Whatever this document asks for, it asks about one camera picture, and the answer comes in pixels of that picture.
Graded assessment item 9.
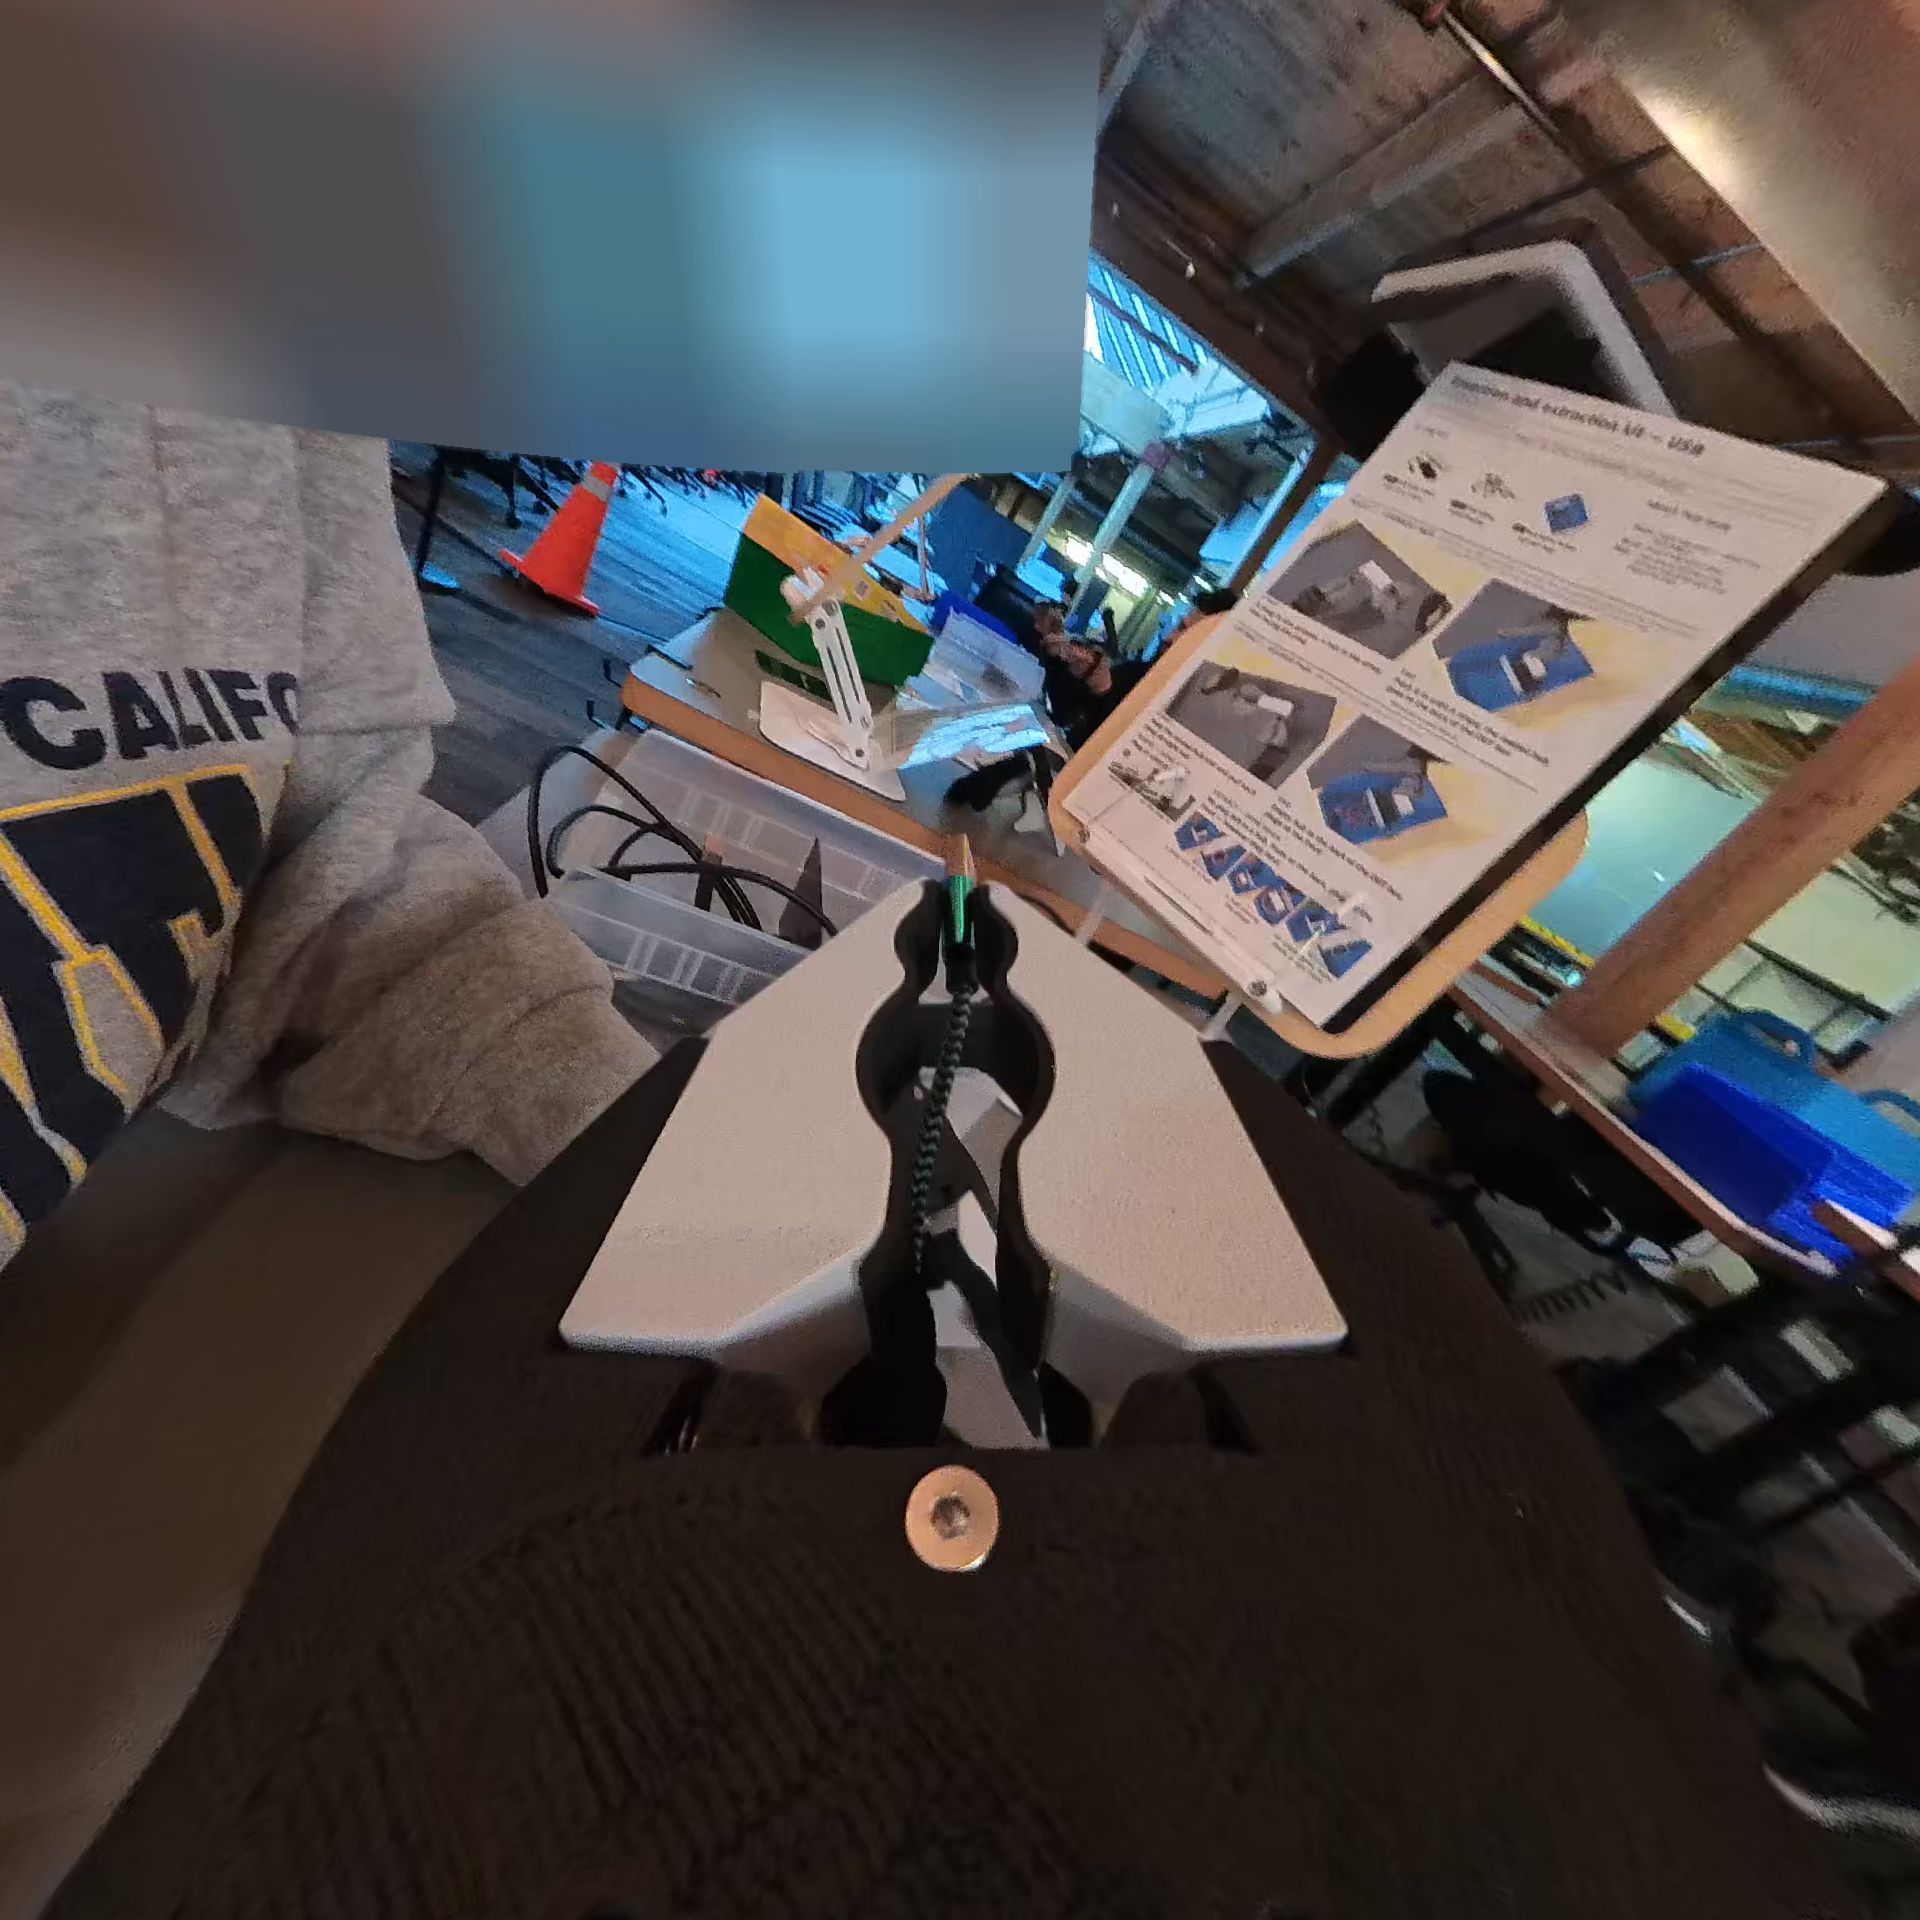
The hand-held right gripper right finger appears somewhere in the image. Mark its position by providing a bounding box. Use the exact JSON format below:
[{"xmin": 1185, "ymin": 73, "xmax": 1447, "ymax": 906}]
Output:
[{"xmin": 972, "ymin": 883, "xmax": 1353, "ymax": 1449}]

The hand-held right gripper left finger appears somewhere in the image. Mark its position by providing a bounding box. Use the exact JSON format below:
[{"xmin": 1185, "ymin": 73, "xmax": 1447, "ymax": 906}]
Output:
[{"xmin": 556, "ymin": 880, "xmax": 945, "ymax": 1449}]

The teal braided USB cable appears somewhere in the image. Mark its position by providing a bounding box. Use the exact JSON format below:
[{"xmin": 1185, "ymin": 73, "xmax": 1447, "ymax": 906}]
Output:
[{"xmin": 897, "ymin": 835, "xmax": 985, "ymax": 1359}]

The clear plastic bin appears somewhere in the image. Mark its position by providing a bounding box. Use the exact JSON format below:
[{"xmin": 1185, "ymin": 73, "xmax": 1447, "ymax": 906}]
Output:
[{"xmin": 479, "ymin": 727, "xmax": 951, "ymax": 1040}]

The black office chair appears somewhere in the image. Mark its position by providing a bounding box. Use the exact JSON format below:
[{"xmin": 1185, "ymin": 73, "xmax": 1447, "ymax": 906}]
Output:
[{"xmin": 1417, "ymin": 1049, "xmax": 1705, "ymax": 1291}]

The wooden edge table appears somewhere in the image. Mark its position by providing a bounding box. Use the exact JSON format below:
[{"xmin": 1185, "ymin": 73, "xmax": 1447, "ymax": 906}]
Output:
[
  {"xmin": 1447, "ymin": 959, "xmax": 1920, "ymax": 1298},
  {"xmin": 620, "ymin": 608, "xmax": 1248, "ymax": 999}
]

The white articulated stand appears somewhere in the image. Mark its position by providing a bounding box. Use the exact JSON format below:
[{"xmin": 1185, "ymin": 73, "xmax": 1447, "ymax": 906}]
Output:
[{"xmin": 758, "ymin": 472, "xmax": 1010, "ymax": 803}]

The person's grey hoodie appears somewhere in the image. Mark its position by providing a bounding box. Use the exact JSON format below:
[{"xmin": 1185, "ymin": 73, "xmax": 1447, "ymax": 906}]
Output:
[{"xmin": 0, "ymin": 381, "xmax": 655, "ymax": 1277}]

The green and yellow box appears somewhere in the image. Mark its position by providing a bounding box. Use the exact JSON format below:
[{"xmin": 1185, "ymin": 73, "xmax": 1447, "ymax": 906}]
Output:
[{"xmin": 723, "ymin": 496, "xmax": 937, "ymax": 688}]

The blue plastic bin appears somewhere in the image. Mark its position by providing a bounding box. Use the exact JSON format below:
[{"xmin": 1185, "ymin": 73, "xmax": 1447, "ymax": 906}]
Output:
[{"xmin": 1627, "ymin": 1013, "xmax": 1920, "ymax": 1263}]

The printed instruction board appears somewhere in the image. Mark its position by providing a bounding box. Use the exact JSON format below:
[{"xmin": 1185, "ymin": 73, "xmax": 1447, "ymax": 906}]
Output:
[{"xmin": 1047, "ymin": 359, "xmax": 1896, "ymax": 1063}]

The orange traffic cone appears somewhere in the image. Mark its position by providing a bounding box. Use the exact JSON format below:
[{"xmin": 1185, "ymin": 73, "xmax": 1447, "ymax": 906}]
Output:
[{"xmin": 498, "ymin": 458, "xmax": 627, "ymax": 618}]

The black cable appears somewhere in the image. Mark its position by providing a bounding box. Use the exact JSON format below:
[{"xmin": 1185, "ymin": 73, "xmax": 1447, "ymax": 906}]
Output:
[{"xmin": 526, "ymin": 743, "xmax": 840, "ymax": 950}]

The wooden post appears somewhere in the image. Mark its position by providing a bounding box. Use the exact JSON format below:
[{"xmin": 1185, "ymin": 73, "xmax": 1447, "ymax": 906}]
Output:
[{"xmin": 1545, "ymin": 661, "xmax": 1920, "ymax": 1056}]

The white ceiling duct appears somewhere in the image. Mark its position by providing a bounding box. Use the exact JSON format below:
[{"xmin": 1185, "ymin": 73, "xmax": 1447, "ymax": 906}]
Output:
[{"xmin": 1372, "ymin": 240, "xmax": 1682, "ymax": 425}]

